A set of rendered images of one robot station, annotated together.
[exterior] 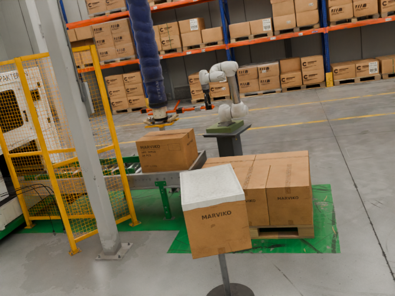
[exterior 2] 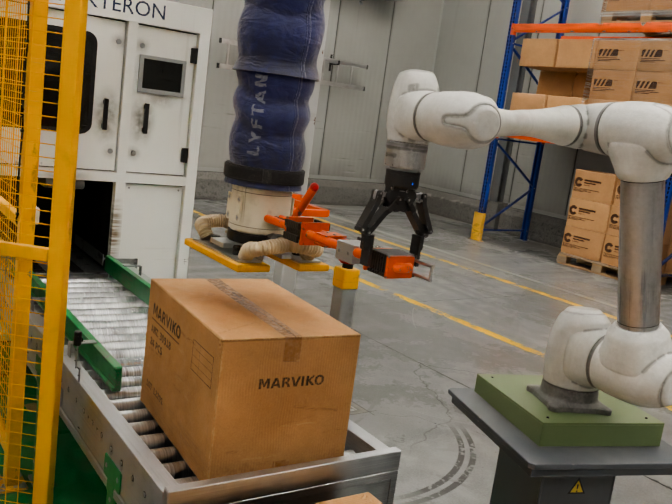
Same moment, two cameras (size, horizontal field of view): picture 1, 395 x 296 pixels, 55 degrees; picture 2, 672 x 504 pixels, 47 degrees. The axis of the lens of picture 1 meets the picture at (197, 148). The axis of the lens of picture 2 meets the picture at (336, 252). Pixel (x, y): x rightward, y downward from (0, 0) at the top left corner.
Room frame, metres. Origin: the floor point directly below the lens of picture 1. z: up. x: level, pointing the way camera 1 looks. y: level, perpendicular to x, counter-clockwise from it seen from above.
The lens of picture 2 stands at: (2.88, -1.12, 1.52)
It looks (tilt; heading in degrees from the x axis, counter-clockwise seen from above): 10 degrees down; 37
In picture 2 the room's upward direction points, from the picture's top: 8 degrees clockwise
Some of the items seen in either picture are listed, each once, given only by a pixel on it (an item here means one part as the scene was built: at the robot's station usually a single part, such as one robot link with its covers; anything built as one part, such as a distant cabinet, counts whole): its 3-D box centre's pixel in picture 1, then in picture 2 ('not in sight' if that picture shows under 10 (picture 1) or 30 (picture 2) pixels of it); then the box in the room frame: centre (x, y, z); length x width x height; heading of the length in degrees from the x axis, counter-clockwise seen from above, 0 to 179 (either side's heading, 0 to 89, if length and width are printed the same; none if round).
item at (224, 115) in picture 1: (224, 112); (580, 346); (4.94, -0.44, 0.98); 0.18 x 0.16 x 0.22; 70
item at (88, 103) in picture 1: (80, 98); not in sight; (3.69, 1.02, 1.62); 0.20 x 0.05 x 0.30; 72
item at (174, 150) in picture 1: (167, 150); (241, 369); (4.44, 0.36, 0.75); 0.60 x 0.40 x 0.40; 69
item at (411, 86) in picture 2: (204, 76); (416, 106); (4.28, -0.22, 1.56); 0.13 x 0.11 x 0.16; 70
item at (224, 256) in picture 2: (159, 123); (225, 248); (4.35, 0.39, 1.11); 0.34 x 0.10 x 0.05; 73
